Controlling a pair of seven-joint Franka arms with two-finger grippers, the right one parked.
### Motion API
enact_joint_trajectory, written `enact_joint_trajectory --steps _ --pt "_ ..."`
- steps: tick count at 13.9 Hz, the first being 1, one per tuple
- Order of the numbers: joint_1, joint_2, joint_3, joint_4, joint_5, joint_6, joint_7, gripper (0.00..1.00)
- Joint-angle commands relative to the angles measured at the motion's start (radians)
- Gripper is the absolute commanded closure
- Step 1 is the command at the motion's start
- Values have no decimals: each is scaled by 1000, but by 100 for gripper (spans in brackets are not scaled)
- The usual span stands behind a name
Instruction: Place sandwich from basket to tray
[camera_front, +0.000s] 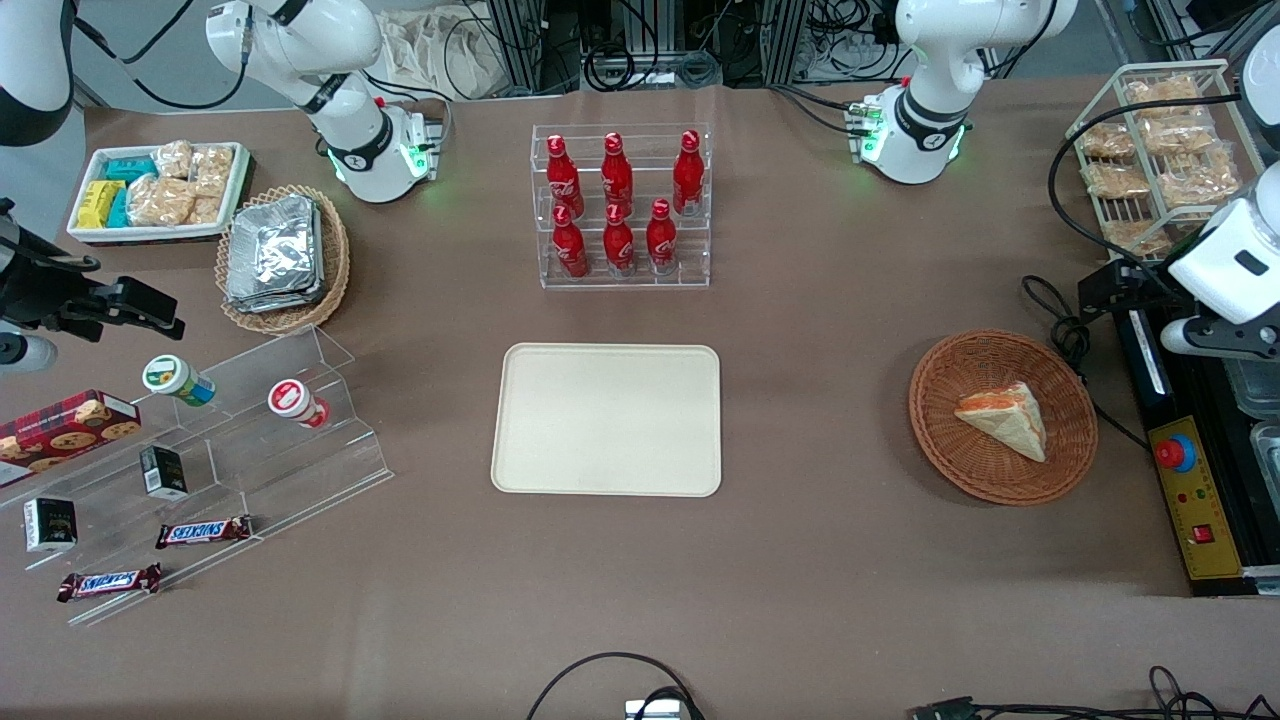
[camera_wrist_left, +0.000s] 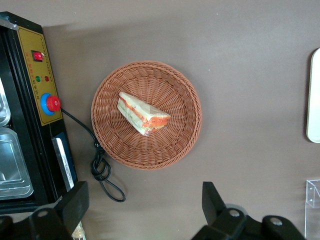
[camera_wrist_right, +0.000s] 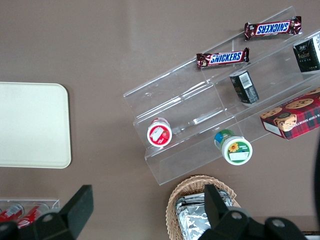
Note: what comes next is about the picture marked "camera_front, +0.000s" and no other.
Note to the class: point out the silver foil pack stack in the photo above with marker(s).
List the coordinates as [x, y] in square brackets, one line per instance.
[275, 250]

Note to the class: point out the triangular sandwich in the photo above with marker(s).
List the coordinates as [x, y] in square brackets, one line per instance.
[1005, 415]

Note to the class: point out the clear bagged rice cracker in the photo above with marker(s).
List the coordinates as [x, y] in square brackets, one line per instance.
[205, 210]
[158, 200]
[174, 158]
[212, 170]

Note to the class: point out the black box with yellow panel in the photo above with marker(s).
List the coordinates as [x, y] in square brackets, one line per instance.
[1232, 470]

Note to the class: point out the clear acrylic bottle rack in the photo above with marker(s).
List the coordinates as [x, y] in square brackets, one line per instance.
[620, 285]

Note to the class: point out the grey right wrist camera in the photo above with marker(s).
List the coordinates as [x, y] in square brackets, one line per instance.
[25, 352]

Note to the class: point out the yellow snack pack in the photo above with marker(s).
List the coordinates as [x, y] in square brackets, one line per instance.
[98, 203]

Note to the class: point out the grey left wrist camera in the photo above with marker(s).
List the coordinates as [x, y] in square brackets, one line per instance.
[1215, 338]

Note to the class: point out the round brown wicker basket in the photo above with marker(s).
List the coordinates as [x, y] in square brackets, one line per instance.
[960, 450]

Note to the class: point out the white cloth bag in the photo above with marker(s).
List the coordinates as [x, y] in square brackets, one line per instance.
[440, 50]

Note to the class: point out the red lid yogurt cup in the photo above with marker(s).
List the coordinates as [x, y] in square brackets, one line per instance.
[292, 400]

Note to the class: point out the red tartan cookie box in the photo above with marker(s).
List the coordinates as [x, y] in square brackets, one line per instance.
[60, 430]

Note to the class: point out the Snickers chocolate bar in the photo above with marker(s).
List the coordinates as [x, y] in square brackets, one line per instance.
[108, 582]
[203, 532]

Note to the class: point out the green lid yogurt cup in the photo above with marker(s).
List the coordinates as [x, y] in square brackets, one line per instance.
[172, 376]

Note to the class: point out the red emergency stop button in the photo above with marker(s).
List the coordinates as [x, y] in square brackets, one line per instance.
[1176, 453]

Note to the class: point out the white Franka right arm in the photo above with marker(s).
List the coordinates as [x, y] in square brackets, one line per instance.
[300, 40]

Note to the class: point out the small black carton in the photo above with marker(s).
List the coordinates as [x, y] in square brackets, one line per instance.
[50, 525]
[163, 473]

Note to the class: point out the white rectangular snack tray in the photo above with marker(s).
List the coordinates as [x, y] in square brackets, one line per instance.
[150, 233]

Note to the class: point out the small grey device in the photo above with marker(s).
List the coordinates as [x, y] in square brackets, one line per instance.
[655, 710]

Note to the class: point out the clear acrylic stepped shelf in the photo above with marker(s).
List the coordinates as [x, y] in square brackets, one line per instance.
[290, 480]

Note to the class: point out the bagged pastry snack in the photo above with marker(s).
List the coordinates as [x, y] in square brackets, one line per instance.
[1135, 238]
[1115, 180]
[1178, 135]
[1162, 95]
[1198, 180]
[1106, 141]

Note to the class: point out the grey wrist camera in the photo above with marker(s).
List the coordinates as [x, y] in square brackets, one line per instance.
[25, 352]
[1215, 338]

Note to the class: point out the beige plastic tray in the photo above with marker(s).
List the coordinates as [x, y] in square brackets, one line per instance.
[606, 420]

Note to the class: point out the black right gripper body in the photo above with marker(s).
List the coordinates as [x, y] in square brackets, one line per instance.
[40, 288]

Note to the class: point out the red cola bottle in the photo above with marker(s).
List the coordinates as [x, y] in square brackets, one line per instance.
[617, 175]
[563, 180]
[570, 250]
[687, 175]
[619, 245]
[661, 240]

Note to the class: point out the oval light wicker basket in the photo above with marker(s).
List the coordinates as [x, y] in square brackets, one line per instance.
[335, 260]

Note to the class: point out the teal snack pack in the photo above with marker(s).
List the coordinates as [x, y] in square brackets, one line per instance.
[120, 210]
[130, 168]

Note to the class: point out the white Franka left arm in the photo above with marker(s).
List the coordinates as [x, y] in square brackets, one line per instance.
[930, 60]

